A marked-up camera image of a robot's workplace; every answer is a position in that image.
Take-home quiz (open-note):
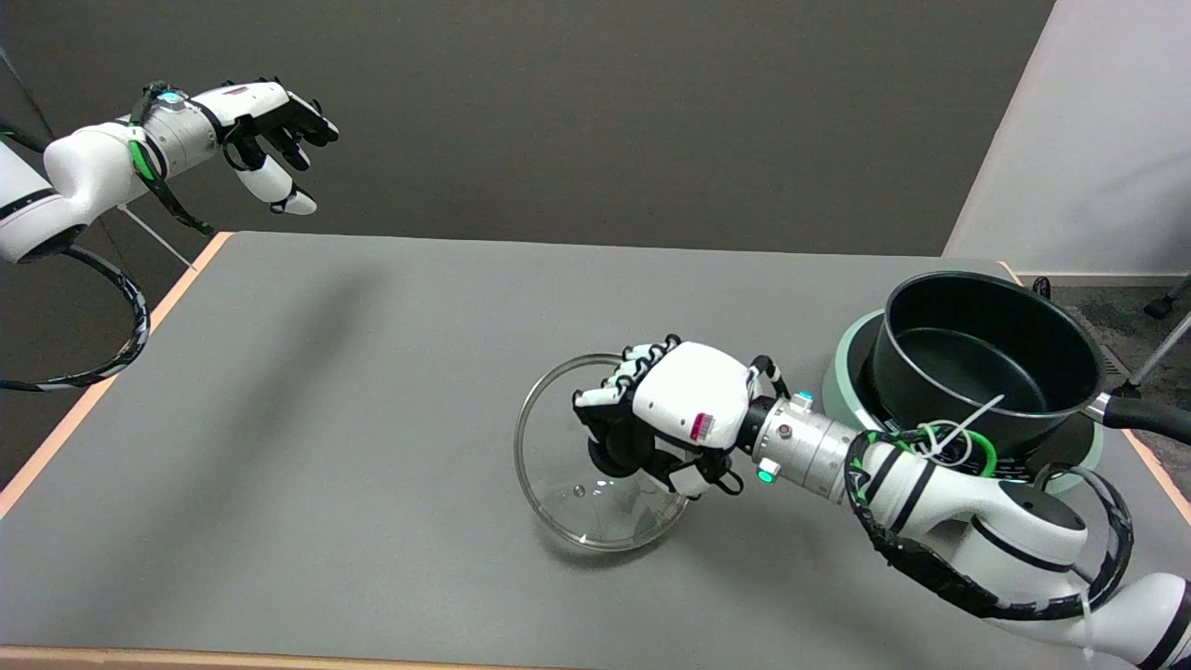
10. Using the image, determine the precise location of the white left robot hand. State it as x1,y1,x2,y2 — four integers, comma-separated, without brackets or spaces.
191,76,341,217

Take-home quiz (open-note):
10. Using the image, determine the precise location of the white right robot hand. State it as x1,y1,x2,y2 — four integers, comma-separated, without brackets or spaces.
572,335,755,499

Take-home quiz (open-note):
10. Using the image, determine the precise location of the glass pot lid black knob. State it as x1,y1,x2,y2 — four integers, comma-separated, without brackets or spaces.
514,353,691,554

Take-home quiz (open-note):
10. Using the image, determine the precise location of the green induction cooker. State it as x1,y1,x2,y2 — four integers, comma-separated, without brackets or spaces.
821,309,1105,494

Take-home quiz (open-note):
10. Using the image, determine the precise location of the white zip tie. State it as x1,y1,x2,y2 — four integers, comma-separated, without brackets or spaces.
917,393,1008,466
119,207,198,272

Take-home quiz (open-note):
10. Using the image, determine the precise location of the metal tripod stand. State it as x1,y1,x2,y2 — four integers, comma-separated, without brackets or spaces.
1121,273,1191,399

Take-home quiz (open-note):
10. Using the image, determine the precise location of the short black wrist cable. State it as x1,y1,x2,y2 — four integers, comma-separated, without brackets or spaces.
750,355,792,401

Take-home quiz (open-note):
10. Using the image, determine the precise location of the green black wrist cable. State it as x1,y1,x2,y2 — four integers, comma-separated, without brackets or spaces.
127,82,217,235

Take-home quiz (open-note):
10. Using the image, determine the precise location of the black pot with handle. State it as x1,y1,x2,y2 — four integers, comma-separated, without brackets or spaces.
865,270,1191,457

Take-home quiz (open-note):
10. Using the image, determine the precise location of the green cable loop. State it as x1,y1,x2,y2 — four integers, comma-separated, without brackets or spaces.
865,423,998,477

